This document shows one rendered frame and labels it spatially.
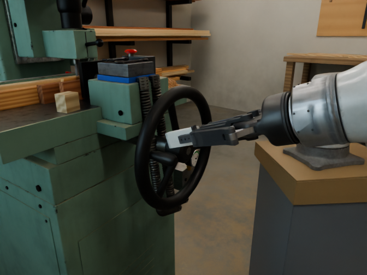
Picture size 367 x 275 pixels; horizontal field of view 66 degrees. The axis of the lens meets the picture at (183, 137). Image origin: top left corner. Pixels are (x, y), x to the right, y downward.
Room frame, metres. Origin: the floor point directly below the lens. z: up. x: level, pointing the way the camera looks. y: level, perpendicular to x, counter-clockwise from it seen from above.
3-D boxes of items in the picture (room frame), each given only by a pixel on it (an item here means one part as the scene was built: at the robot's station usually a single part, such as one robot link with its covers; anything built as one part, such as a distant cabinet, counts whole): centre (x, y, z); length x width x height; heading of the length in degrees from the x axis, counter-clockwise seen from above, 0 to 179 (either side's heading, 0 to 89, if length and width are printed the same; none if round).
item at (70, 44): (0.81, 0.31, 1.03); 0.14 x 0.07 x 0.09; 56
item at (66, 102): (0.61, 0.25, 0.92); 0.04 x 0.03 x 0.04; 153
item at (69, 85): (0.76, 0.25, 0.92); 0.17 x 0.02 x 0.05; 146
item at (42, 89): (0.77, 0.28, 0.92); 0.23 x 0.02 x 0.04; 146
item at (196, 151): (0.89, -0.03, 0.65); 0.06 x 0.04 x 0.08; 146
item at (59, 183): (0.86, 0.39, 0.76); 0.57 x 0.45 x 0.09; 56
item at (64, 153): (0.76, 0.24, 0.82); 0.40 x 0.21 x 0.04; 146
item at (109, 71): (0.69, 0.13, 0.99); 0.13 x 0.11 x 0.06; 146
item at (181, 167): (0.93, 0.03, 0.58); 0.12 x 0.08 x 0.08; 56
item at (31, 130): (0.74, 0.20, 0.87); 0.61 x 0.30 x 0.06; 146
